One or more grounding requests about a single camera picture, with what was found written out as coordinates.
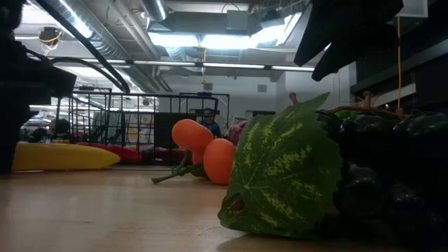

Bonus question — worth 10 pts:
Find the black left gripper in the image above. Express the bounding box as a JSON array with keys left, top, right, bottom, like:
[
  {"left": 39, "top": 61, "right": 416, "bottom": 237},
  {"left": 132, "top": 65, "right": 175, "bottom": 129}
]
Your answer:
[{"left": 0, "top": 31, "right": 78, "bottom": 173}]

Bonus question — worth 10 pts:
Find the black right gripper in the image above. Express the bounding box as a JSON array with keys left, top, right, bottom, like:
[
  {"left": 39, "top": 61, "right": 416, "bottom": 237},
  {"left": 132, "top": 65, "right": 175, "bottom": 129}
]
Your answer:
[{"left": 293, "top": 0, "right": 405, "bottom": 83}]

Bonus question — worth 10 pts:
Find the yellow banana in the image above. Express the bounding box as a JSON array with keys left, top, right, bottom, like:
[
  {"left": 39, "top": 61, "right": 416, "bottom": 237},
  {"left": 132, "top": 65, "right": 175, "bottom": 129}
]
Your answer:
[{"left": 12, "top": 142, "right": 121, "bottom": 173}]

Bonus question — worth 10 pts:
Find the black wire basket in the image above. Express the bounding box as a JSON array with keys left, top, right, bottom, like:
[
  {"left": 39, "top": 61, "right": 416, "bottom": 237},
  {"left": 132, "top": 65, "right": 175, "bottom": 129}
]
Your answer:
[{"left": 55, "top": 91, "right": 231, "bottom": 166}]

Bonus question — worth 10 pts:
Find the black grape bunch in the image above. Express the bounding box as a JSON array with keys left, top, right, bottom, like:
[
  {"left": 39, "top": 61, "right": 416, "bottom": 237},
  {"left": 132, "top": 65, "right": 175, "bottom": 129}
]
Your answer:
[{"left": 217, "top": 91, "right": 448, "bottom": 252}]

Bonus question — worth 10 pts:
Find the purple grape bunch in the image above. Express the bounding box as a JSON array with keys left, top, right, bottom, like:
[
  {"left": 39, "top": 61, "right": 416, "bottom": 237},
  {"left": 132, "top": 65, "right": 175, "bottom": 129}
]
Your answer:
[{"left": 227, "top": 120, "right": 251, "bottom": 147}]

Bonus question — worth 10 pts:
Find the orange tangerine cluster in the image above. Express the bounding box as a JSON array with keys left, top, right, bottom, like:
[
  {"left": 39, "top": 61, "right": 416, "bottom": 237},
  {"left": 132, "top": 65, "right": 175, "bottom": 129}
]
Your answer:
[{"left": 150, "top": 118, "right": 237, "bottom": 186}]

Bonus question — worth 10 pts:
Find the person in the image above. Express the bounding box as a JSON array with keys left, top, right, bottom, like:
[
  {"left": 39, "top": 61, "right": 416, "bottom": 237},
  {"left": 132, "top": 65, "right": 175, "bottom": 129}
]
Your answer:
[
  {"left": 48, "top": 118, "right": 72, "bottom": 144},
  {"left": 198, "top": 107, "right": 223, "bottom": 139}
]

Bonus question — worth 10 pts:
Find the ceiling light strip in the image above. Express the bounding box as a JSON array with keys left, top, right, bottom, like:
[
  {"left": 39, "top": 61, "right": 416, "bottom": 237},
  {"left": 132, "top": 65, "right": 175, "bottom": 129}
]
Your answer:
[{"left": 82, "top": 58, "right": 316, "bottom": 73}]

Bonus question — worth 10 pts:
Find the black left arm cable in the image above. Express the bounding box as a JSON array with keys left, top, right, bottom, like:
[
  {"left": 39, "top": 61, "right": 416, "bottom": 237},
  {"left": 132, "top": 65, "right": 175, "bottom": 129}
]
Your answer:
[{"left": 33, "top": 0, "right": 131, "bottom": 95}]

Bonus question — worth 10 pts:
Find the silver ventilation duct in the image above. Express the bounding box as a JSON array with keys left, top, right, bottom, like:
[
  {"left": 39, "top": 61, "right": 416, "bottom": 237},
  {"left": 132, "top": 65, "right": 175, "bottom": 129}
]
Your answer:
[{"left": 41, "top": 0, "right": 165, "bottom": 94}]

